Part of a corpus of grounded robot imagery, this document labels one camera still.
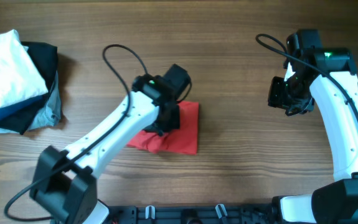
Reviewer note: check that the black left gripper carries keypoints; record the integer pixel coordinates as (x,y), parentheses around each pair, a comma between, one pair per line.
(165,123)

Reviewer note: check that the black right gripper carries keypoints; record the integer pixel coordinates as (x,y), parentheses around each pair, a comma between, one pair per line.
(299,106)

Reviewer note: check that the red printed t-shirt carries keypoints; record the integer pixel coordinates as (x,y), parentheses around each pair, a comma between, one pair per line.
(181,141)

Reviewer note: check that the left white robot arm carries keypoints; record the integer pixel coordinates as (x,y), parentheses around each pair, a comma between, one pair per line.
(65,182)

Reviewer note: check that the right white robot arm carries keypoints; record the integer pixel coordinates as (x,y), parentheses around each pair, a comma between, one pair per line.
(325,78)

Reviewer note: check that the light grey folded garment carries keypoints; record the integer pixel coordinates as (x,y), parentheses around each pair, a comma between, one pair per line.
(49,115)

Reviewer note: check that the black folded garment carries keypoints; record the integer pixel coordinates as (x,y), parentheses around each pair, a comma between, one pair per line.
(45,58)

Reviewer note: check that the white folded shirt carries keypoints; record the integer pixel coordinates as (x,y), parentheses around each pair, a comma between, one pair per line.
(19,77)

